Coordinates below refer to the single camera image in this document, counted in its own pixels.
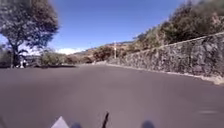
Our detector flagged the bushes on hillside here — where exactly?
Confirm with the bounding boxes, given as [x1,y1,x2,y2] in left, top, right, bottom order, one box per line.
[75,0,224,64]

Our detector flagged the wide-crowned tree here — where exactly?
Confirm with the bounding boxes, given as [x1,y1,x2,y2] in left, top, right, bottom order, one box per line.
[0,0,60,69]

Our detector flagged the low green bush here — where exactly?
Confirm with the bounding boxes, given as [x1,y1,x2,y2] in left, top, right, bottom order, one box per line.
[39,49,67,67]

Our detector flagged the pale kerb strip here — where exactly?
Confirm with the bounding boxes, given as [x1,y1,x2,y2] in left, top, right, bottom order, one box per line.
[105,63,224,86]

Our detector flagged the pale pole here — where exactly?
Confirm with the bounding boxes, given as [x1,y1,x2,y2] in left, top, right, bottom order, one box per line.
[113,40,118,60]

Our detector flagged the robot's own part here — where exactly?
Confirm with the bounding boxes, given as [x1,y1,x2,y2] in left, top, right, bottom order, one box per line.
[101,111,110,128]
[50,116,70,128]

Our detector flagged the grey stone wall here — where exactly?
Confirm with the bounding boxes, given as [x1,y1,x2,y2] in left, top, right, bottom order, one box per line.
[106,31,224,78]

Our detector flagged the grey asphalt road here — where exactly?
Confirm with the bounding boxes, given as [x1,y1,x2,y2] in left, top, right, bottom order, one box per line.
[0,64,224,128]

